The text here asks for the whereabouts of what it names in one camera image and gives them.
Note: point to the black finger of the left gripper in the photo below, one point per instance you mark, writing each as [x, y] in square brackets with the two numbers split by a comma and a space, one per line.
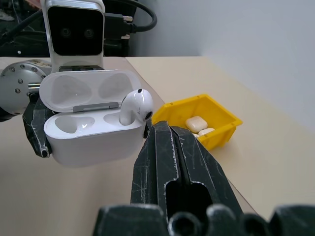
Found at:
[148, 129]

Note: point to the white earbud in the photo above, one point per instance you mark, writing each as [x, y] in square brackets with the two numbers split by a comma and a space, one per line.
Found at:
[136, 103]

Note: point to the yellow plastic bin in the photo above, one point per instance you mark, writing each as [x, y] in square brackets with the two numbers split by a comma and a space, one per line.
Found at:
[221, 118]

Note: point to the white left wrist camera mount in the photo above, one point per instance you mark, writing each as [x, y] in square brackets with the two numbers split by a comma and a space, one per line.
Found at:
[76, 32]

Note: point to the closed cream earbud case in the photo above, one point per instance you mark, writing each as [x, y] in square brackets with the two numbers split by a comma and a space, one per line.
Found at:
[206, 131]
[196, 123]

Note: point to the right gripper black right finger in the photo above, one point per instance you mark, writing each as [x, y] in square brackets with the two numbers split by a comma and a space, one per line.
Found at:
[204, 167]

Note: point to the white earbud case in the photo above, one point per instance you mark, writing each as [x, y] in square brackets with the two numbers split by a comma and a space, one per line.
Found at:
[93, 142]

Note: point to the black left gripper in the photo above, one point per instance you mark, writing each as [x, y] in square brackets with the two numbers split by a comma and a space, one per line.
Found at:
[81, 69]

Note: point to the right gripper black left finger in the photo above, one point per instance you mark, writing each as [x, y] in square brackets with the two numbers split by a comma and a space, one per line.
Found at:
[150, 172]

